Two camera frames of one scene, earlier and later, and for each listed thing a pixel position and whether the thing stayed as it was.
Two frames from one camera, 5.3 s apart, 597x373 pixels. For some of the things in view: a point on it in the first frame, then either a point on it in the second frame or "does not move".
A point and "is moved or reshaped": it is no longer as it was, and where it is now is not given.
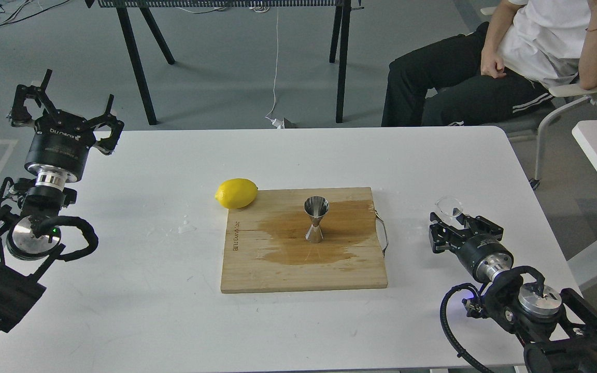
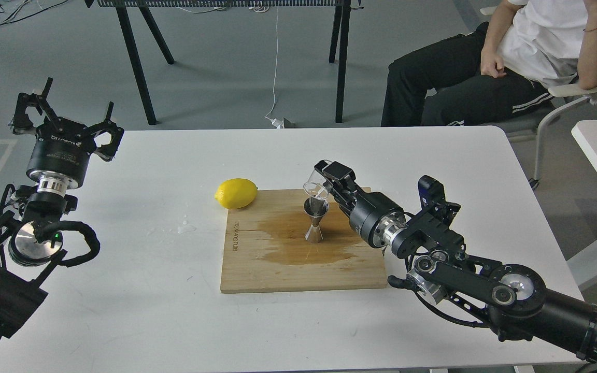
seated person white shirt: (511, 64) does not move
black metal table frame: (342, 13) does not move
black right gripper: (484, 256) to (373, 216)
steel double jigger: (315, 207) does not move
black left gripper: (59, 143) does not move
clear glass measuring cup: (446, 204) is moved or reshaped
